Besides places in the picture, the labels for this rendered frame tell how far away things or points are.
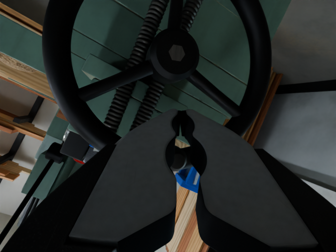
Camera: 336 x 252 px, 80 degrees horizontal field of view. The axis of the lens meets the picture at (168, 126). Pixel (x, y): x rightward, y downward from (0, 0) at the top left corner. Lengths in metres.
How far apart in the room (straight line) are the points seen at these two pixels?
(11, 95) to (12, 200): 1.31
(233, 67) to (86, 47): 0.32
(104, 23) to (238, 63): 0.30
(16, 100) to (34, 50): 2.60
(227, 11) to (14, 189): 3.09
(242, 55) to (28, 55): 0.44
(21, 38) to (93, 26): 0.13
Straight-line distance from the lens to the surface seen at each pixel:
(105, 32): 0.45
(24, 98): 3.02
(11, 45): 0.48
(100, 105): 0.33
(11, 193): 3.29
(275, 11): 0.61
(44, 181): 0.84
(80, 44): 0.45
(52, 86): 0.25
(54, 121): 0.77
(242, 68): 0.52
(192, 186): 1.33
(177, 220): 2.56
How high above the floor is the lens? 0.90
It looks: 2 degrees down
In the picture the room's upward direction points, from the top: 154 degrees counter-clockwise
